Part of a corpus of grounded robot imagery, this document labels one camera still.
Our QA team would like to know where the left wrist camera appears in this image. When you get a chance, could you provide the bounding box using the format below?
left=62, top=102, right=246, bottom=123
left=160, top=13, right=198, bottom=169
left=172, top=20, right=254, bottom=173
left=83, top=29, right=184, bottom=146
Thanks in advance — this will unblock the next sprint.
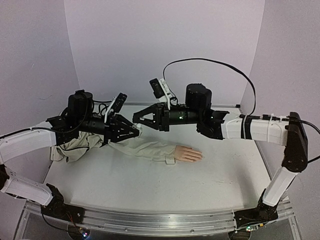
left=104, top=92, right=128, bottom=124

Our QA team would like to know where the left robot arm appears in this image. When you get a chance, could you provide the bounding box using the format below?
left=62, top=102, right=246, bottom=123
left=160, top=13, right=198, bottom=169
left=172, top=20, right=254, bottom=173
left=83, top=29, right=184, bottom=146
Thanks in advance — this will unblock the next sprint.
left=0, top=90, right=140, bottom=224

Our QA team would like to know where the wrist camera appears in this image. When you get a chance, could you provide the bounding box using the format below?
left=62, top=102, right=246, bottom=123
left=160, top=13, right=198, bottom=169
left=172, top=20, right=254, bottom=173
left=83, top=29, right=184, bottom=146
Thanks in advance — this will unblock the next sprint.
left=149, top=78, right=178, bottom=110
left=104, top=92, right=128, bottom=124

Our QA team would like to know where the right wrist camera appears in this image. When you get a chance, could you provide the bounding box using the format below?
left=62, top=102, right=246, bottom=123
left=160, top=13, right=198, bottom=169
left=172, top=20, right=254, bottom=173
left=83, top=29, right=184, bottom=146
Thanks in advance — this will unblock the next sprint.
left=149, top=78, right=178, bottom=110

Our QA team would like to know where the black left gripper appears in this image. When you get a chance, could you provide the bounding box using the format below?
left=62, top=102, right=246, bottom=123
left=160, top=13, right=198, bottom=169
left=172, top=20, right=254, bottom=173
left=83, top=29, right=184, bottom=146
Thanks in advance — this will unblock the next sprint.
left=77, top=113, right=138, bottom=144

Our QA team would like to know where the mannequin hand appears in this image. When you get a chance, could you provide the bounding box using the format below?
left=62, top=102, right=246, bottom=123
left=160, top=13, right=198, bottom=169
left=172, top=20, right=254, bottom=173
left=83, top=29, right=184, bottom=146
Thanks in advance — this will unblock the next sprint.
left=174, top=145, right=203, bottom=163

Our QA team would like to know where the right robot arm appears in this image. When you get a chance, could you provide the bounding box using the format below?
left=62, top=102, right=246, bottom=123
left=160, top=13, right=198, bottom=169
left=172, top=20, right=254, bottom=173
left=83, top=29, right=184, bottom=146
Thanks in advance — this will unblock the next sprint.
left=132, top=81, right=308, bottom=230

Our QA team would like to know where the aluminium front table rail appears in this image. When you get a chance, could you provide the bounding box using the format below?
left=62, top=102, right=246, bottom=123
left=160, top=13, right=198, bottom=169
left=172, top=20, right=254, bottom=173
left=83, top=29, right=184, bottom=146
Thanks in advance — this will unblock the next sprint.
left=14, top=200, right=301, bottom=240

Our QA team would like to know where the aluminium rear table rail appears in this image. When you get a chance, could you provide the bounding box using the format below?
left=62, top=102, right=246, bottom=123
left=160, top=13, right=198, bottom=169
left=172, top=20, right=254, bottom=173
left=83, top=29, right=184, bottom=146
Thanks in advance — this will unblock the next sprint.
left=124, top=101, right=241, bottom=109

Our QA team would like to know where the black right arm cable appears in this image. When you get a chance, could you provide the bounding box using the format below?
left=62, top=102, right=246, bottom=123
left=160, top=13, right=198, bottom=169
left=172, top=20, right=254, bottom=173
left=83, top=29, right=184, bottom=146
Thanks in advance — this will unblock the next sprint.
left=162, top=58, right=320, bottom=163

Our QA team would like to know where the clear nail polish bottle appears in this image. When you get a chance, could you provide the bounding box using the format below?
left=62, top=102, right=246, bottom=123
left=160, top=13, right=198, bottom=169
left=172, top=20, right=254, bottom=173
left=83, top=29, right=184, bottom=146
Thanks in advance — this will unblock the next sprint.
left=134, top=123, right=143, bottom=137

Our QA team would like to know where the beige zip jacket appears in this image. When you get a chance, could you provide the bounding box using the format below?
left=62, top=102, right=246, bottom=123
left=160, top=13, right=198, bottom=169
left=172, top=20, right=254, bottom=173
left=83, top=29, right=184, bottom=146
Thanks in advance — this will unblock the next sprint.
left=50, top=131, right=176, bottom=165

